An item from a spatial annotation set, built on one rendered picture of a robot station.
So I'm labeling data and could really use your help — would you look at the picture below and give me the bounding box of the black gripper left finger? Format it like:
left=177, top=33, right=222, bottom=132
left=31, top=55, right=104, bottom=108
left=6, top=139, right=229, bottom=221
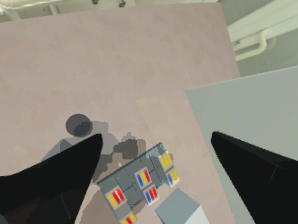
left=0, top=134, right=104, bottom=224

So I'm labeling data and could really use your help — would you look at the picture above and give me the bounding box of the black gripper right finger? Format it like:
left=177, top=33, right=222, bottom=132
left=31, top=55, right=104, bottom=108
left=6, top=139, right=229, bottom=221
left=211, top=132, right=298, bottom=224

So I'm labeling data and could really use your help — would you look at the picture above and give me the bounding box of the grey flat panel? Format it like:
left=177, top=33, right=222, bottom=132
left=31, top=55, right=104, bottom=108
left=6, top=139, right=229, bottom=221
left=185, top=66, right=298, bottom=224

